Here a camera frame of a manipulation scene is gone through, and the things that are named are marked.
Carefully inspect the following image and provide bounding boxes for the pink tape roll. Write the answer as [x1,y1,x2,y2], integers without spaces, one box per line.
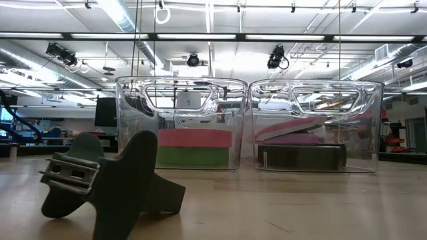
[157,129,234,149]

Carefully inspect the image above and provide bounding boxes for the green tape roll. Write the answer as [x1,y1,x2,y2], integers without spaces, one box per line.
[156,146,231,169]

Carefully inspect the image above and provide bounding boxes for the pink stapler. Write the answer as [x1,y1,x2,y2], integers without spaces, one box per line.
[254,115,328,145]

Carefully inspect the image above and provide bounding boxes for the white sign board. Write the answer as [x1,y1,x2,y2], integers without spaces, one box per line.
[176,91,203,109]

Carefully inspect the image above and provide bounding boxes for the clear plastic bin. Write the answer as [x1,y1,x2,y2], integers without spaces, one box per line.
[115,76,249,171]
[248,79,385,173]

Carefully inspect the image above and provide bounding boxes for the black overhead light beam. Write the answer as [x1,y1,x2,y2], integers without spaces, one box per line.
[0,31,427,43]

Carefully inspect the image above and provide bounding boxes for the dark grey cross-shaped part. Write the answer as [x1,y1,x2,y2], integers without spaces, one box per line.
[39,129,187,240]

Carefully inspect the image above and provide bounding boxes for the black ceiling spotlight pair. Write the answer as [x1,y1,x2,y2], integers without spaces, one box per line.
[45,42,79,67]

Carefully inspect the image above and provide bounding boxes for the white ceiling vent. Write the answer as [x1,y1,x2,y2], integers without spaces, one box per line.
[374,43,390,62]

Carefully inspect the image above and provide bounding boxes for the orange and black stand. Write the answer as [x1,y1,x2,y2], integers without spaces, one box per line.
[382,121,407,153]

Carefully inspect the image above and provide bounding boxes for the grey door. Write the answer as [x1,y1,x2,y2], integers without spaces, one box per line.
[405,118,427,153]

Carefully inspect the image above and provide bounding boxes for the round black ceiling camera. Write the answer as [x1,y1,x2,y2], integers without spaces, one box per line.
[186,53,201,68]

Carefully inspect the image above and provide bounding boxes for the black ceiling camera with cable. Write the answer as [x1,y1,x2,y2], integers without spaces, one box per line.
[266,45,290,71]

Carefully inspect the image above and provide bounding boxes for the white hanging ring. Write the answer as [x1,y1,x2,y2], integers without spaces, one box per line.
[154,5,171,25]

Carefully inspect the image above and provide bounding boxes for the silver ceiling duct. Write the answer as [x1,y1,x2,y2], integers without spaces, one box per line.
[96,0,166,73]

